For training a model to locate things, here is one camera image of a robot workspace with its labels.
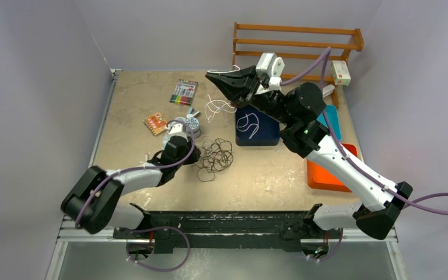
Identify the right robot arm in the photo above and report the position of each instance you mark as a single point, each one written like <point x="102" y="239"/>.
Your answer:
<point x="380" y="199"/>

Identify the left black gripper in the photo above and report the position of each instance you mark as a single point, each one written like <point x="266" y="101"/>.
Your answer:
<point x="195" y="156"/>

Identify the light blue tray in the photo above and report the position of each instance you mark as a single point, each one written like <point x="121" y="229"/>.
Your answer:
<point x="332" y="115"/>

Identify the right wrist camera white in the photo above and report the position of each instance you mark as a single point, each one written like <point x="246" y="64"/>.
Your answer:
<point x="269" y="70"/>

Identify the orange tray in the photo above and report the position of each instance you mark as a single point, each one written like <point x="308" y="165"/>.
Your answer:
<point x="319" y="178"/>

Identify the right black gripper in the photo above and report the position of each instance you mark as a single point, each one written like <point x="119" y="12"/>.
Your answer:
<point x="236" y="88"/>

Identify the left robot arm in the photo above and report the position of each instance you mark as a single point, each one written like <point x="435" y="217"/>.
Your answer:
<point x="93" y="202"/>

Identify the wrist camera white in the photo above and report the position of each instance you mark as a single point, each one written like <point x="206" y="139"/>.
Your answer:
<point x="176" y="129"/>
<point x="269" y="70"/>

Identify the dark blue tray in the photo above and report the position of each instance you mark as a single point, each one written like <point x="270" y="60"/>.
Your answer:
<point x="254" y="128"/>

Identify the white staples box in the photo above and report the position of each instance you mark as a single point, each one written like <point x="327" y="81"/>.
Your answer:
<point x="340" y="73"/>

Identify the blue white stapler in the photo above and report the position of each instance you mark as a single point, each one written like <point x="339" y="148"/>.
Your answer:
<point x="192" y="113"/>

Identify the cleaning gel jar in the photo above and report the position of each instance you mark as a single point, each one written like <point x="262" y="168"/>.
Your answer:
<point x="192" y="127"/>

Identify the marker pen pack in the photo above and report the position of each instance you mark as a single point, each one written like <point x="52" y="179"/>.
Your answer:
<point x="184" y="92"/>

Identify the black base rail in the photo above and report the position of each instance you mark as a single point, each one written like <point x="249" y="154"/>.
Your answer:
<point x="290" y="231"/>

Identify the wooden rack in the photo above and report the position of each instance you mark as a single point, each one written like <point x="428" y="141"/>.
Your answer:
<point x="293" y="42"/>

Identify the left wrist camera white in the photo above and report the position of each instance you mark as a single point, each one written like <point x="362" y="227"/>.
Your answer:
<point x="176" y="129"/>

